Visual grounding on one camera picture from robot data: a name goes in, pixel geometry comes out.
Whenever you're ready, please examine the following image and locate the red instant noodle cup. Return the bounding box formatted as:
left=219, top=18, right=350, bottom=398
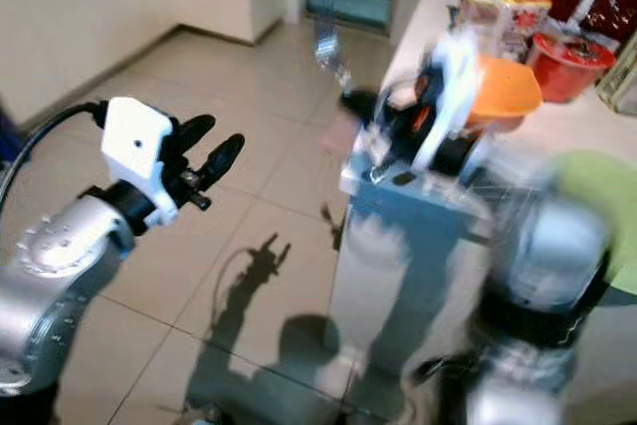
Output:
left=528, top=32, right=616, bottom=105

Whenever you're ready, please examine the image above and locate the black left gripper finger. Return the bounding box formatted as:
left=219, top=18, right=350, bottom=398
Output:
left=174, top=113, right=217, bottom=157
left=197, top=133, right=246, bottom=192

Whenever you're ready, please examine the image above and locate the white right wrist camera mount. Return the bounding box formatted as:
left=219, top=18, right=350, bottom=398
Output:
left=408, top=27, right=489, bottom=172

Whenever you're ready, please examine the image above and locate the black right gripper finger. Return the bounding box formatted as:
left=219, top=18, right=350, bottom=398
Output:
left=368, top=152, right=419, bottom=188
left=340, top=90, right=389, bottom=123

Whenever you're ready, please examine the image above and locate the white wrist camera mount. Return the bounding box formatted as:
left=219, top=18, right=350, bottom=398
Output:
left=408, top=27, right=489, bottom=172
left=103, top=97, right=182, bottom=229

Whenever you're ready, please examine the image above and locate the orange plastic bowl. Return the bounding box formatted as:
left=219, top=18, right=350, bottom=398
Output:
left=418, top=52, right=543, bottom=132

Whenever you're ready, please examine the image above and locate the clear glass container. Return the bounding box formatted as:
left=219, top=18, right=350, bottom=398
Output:
left=597, top=32, right=637, bottom=115

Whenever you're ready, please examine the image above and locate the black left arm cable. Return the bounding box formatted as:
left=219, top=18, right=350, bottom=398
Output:
left=0, top=100, right=110, bottom=207

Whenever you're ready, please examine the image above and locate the light green plate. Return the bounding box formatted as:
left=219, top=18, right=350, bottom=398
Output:
left=552, top=151, right=637, bottom=297

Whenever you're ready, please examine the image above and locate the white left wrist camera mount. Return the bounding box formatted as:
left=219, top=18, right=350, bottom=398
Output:
left=103, top=97, right=182, bottom=229

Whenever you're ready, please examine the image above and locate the dark red snack bag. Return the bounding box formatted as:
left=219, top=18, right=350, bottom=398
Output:
left=547, top=0, right=637, bottom=48

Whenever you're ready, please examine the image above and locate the blue fabric object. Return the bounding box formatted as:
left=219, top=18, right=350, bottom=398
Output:
left=0, top=111, right=21, bottom=162

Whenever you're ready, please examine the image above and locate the white table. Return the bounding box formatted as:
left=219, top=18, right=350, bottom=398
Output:
left=323, top=0, right=637, bottom=425

